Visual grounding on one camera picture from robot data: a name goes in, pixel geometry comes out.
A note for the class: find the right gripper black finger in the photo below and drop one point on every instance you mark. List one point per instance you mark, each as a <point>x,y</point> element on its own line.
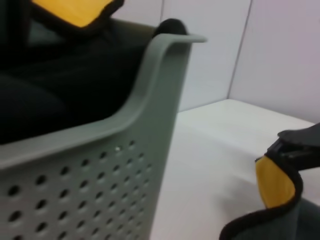
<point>300,157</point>
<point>305,137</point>

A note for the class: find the yellow towel with black trim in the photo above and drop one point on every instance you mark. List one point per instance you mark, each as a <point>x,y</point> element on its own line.
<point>275,185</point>
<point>72,11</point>

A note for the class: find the grey perforated plastic storage box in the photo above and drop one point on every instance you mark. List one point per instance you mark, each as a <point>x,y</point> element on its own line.
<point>150,125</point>

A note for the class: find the black cloth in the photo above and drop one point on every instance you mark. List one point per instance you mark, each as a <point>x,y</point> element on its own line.
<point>50,100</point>

